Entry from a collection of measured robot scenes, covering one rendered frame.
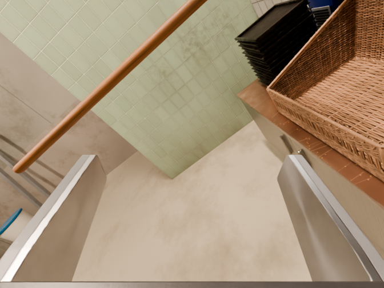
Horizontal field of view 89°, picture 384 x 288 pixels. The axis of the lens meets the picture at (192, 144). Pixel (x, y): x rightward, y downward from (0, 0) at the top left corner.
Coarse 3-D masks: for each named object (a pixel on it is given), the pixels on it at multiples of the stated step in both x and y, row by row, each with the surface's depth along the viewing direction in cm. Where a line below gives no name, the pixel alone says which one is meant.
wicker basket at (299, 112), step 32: (352, 0) 77; (320, 32) 81; (352, 32) 83; (288, 64) 86; (320, 64) 88; (352, 64) 87; (288, 96) 93; (320, 96) 86; (352, 96) 75; (320, 128) 67; (352, 128) 67; (352, 160) 60
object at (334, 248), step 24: (288, 168) 10; (312, 168) 10; (288, 192) 10; (312, 192) 8; (312, 216) 8; (336, 216) 7; (312, 240) 8; (336, 240) 7; (360, 240) 6; (312, 264) 8; (336, 264) 7; (360, 264) 6
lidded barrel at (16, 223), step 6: (18, 210) 362; (24, 210) 370; (12, 216) 364; (18, 216) 350; (24, 216) 358; (30, 216) 369; (6, 222) 356; (12, 222) 340; (18, 222) 347; (24, 222) 353; (0, 228) 358; (6, 228) 336; (12, 228) 340; (18, 228) 346; (24, 228) 351; (0, 234) 335; (6, 234) 338; (12, 234) 342; (18, 234) 346; (12, 240) 348
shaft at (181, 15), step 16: (192, 0) 47; (176, 16) 48; (160, 32) 49; (144, 48) 50; (128, 64) 51; (112, 80) 52; (96, 96) 53; (80, 112) 55; (64, 128) 56; (48, 144) 58; (32, 160) 59
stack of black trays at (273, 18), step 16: (304, 0) 85; (272, 16) 101; (288, 16) 88; (304, 16) 89; (256, 32) 100; (272, 32) 90; (288, 32) 90; (304, 32) 91; (256, 48) 95; (272, 48) 93; (288, 48) 95; (256, 64) 112; (272, 64) 97; (272, 80) 108
